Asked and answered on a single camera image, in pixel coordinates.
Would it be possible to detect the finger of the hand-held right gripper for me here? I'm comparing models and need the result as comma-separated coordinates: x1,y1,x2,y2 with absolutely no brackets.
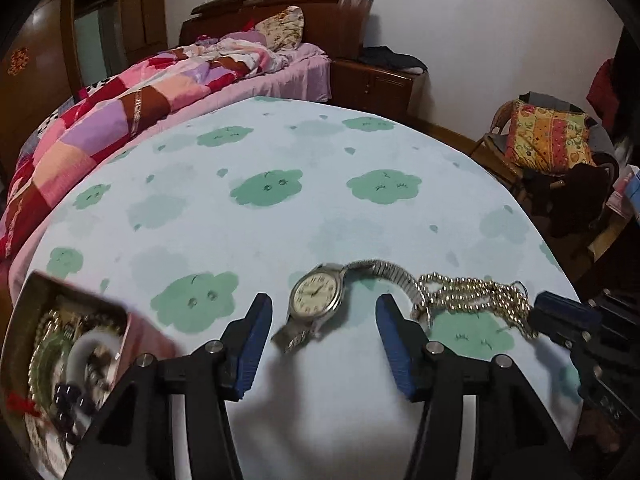
533,292,626,333
528,308,608,366

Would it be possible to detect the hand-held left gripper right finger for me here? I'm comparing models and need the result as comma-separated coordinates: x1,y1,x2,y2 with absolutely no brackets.
375,294,583,480

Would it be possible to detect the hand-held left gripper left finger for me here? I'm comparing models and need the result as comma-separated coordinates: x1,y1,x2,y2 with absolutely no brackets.
62,292,275,480

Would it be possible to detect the gold bead chain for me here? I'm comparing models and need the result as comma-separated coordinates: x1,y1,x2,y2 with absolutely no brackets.
411,272,538,340

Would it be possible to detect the silver wristwatch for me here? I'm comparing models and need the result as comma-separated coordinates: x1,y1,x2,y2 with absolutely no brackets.
270,259,426,356

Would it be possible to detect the white jade bangle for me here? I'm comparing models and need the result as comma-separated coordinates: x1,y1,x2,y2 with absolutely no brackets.
65,332,123,386

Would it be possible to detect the gold metal tin box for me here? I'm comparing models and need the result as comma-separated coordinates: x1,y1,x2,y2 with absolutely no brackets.
0,270,133,480

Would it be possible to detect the pearl necklace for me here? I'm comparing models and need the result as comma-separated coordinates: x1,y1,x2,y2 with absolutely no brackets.
30,307,123,341

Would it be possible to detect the pink lid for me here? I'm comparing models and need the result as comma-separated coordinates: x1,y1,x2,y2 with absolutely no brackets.
122,315,181,366

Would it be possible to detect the dark clothing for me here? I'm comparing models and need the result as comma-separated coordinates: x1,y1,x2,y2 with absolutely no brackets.
522,162,618,238

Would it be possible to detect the cloud print tablecloth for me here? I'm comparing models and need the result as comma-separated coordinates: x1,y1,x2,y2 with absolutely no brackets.
20,95,583,480

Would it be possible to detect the wooden chair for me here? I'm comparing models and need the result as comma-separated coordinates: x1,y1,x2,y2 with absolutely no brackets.
470,91,621,241

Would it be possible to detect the colourful patterned cushion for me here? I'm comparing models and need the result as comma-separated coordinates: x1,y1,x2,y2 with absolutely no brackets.
505,100,596,173

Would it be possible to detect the green jade bangle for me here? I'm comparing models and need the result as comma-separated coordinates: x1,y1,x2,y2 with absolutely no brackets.
27,330,76,406

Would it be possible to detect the red clothing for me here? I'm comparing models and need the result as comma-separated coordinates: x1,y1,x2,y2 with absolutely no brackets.
586,57,618,131

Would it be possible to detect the wooden nightstand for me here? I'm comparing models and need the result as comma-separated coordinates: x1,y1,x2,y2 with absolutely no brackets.
330,56,428,117

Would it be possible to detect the patchwork quilt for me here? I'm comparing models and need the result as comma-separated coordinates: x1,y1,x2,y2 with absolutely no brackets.
0,42,291,261

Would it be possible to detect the dark cloth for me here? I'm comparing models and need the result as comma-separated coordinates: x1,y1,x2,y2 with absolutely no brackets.
357,46,428,73

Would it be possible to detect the black and white print blanket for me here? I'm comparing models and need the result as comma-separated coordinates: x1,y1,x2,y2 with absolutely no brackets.
30,76,118,133

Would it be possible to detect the floral pillow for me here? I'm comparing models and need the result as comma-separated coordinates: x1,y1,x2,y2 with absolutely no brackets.
254,6,307,53

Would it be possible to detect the wooden bed headboard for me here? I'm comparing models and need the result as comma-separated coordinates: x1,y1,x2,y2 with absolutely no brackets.
179,0,375,61

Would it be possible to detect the red paper decoration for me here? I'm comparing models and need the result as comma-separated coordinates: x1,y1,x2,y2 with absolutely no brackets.
7,47,30,77

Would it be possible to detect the brown wooden wardrobe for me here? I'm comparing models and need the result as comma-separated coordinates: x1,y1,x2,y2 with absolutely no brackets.
0,0,168,161

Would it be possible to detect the dark bead bracelet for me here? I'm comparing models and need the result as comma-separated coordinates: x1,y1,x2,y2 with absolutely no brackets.
52,382,96,443

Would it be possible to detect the red string knot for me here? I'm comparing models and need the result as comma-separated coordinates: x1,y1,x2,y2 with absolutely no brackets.
7,392,43,418

